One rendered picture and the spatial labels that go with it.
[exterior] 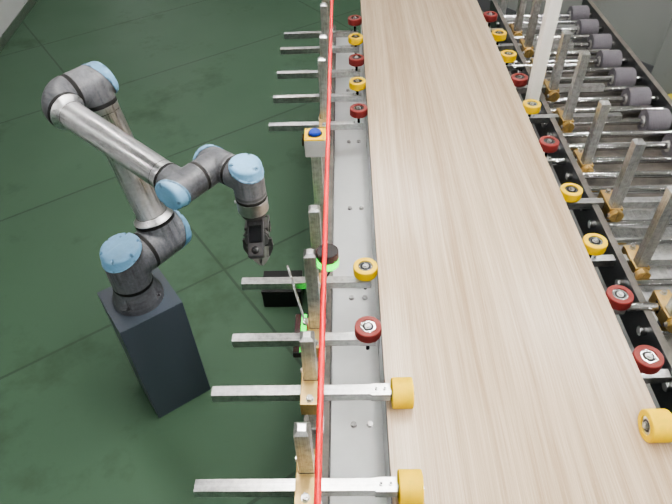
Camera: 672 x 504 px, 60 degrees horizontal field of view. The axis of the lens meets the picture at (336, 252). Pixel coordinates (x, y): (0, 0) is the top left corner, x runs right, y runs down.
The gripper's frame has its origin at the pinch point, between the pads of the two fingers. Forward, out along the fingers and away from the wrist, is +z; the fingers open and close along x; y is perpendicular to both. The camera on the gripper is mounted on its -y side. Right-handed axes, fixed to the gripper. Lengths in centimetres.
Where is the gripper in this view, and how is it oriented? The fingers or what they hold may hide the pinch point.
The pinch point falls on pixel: (261, 263)
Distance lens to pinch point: 182.5
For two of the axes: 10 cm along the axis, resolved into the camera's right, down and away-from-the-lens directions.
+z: 0.3, 7.2, 6.9
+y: -0.2, -6.9, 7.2
